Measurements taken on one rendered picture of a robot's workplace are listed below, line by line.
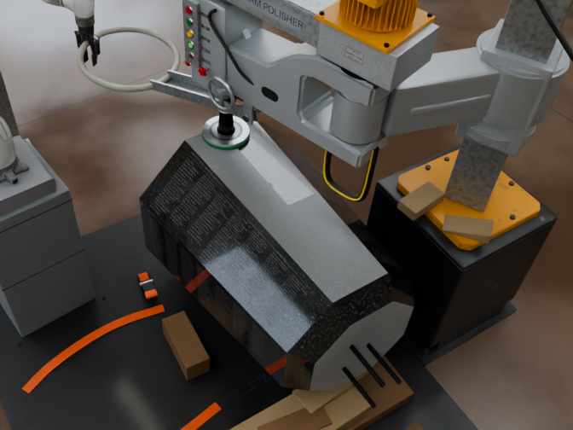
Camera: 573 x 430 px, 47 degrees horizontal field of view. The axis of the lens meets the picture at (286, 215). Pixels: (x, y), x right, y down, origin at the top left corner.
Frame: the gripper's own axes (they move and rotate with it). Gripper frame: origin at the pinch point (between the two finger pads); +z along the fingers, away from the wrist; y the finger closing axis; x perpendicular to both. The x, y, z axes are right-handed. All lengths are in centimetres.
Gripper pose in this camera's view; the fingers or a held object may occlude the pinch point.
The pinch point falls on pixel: (89, 57)
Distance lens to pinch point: 354.4
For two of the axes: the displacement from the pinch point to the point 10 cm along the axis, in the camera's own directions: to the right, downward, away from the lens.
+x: 4.2, -6.7, 6.1
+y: 9.0, 4.0, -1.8
